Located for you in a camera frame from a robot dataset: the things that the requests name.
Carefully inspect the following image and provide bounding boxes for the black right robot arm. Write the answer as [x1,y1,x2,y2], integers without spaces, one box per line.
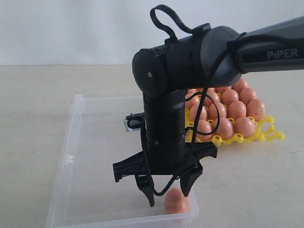
[113,17,304,206]

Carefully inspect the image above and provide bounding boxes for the brown egg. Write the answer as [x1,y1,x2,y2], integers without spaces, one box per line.
[185,94,200,109]
[208,102,227,120]
[187,89,197,94]
[239,87,257,105]
[231,78,249,94]
[164,188,189,214]
[247,99,266,121]
[227,101,247,120]
[234,117,255,138]
[215,86,231,94]
[196,119,212,142]
[214,117,233,140]
[204,91,220,107]
[197,88,215,92]
[220,89,238,107]
[189,104,208,121]

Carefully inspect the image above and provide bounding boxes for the clear plastic box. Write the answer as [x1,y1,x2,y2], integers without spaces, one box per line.
[46,95,199,228]

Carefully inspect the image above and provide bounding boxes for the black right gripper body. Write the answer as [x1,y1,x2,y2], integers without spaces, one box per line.
[113,90,218,182]

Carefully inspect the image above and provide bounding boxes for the yellow plastic egg tray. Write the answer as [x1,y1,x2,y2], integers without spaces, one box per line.
[184,108,285,147]

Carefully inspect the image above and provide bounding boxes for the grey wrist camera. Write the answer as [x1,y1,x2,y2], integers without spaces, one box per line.
[123,112,145,133]

